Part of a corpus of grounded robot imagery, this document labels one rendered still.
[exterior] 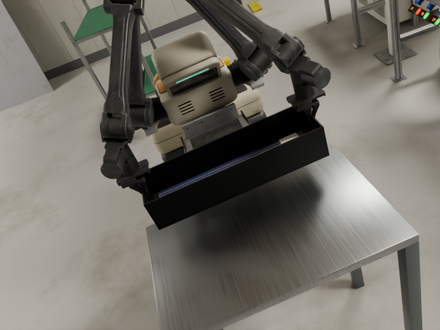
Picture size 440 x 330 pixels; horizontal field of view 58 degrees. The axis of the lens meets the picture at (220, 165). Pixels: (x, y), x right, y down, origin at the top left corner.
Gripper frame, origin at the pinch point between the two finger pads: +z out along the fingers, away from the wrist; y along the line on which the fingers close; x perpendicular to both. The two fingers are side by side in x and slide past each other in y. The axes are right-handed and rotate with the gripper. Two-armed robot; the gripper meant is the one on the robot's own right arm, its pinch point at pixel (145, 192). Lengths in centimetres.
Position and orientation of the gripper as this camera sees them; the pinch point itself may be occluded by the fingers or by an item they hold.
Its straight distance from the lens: 126.3
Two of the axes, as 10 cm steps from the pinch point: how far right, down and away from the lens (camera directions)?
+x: -2.4, -5.3, 8.2
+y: 9.2, -4.0, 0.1
